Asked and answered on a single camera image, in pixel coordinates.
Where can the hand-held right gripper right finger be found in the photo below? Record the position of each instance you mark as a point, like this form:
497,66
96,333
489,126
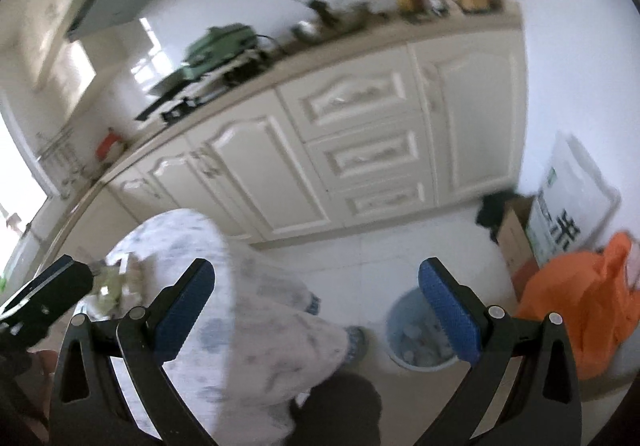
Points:
450,316

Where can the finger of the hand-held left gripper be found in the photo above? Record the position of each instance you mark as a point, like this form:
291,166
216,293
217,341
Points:
62,278

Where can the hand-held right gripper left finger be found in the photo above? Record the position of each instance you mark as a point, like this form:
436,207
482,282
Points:
182,313

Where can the light blue trash bin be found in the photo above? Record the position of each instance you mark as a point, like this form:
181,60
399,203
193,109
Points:
410,336

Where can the pale wrapper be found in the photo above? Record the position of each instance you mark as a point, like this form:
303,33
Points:
117,286

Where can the brown cardboard box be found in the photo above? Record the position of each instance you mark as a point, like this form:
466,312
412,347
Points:
515,246

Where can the black bag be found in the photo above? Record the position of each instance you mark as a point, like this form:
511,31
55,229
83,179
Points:
492,211

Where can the kitchen window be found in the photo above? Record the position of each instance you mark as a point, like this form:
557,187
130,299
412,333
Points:
17,165

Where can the hanging utensil rack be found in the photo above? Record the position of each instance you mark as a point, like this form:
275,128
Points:
60,153

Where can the red white round container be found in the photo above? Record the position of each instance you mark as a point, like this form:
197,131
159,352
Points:
109,144

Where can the dark round stool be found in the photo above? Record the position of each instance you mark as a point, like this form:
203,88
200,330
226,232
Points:
340,406

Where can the orange plastic bag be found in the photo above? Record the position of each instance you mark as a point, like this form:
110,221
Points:
595,316

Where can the white printed rice sack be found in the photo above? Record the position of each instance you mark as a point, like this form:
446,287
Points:
575,186

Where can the cream kitchen cabinet unit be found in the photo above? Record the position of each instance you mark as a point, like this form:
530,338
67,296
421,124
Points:
380,125

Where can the black built-in hob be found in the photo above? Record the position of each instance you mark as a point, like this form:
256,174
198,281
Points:
175,108

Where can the green electric cooker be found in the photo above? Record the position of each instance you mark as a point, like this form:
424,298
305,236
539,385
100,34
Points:
220,45

